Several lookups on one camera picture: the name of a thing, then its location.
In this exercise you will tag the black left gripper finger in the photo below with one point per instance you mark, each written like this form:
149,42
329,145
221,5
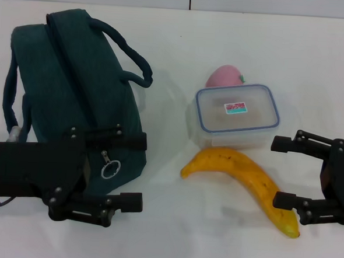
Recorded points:
115,140

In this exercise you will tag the clear box with blue-rimmed lid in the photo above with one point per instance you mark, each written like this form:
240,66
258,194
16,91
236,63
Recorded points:
237,115

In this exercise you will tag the pink toy peach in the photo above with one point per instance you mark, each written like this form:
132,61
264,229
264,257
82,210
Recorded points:
225,76

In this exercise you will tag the dark teal fabric lunch bag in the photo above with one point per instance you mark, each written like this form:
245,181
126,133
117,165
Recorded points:
75,79

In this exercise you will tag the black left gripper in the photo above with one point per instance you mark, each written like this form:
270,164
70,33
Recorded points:
26,169

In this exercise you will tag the yellow banana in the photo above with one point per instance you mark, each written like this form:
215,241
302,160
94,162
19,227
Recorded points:
245,171

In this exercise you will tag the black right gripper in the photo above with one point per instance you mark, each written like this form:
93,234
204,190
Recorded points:
340,174

